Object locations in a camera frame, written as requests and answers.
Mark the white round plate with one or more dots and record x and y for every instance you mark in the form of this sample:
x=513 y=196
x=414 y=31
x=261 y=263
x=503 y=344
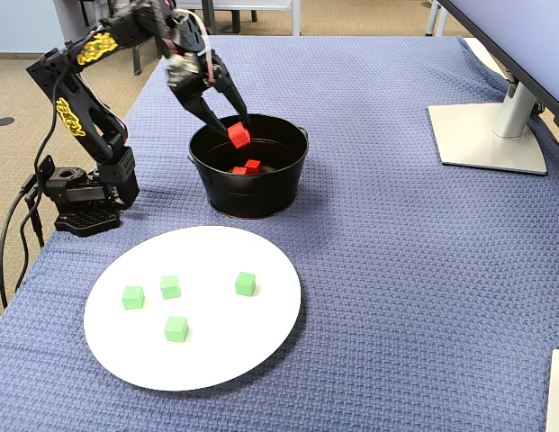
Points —
x=225 y=351

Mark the blue woven table cloth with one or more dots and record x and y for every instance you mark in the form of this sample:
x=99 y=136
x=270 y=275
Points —
x=396 y=270

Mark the black round floor outlet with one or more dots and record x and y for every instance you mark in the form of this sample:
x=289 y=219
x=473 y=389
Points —
x=4 y=121

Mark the computer monitor with silver stand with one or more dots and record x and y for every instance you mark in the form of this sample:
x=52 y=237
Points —
x=486 y=139

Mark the dark chair legs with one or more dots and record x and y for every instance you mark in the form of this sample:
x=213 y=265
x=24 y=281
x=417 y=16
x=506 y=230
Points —
x=84 y=13
x=236 y=20

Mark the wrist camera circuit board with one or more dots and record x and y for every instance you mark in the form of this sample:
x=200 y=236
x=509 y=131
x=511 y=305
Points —
x=177 y=74

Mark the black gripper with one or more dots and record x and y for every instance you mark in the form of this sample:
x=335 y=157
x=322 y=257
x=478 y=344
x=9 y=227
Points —
x=192 y=91

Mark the white table with leg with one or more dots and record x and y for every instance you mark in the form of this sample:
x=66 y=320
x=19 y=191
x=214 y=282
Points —
x=296 y=20

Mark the red wooden cube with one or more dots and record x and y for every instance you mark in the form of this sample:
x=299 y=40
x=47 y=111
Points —
x=238 y=136
x=239 y=170
x=253 y=165

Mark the green wooden cube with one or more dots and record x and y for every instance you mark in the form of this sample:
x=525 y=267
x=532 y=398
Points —
x=170 y=288
x=133 y=298
x=176 y=329
x=245 y=284

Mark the grey table leg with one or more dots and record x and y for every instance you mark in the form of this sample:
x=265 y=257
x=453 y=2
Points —
x=434 y=18

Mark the black metal bucket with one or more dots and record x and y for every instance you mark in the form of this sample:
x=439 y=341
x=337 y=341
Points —
x=270 y=198

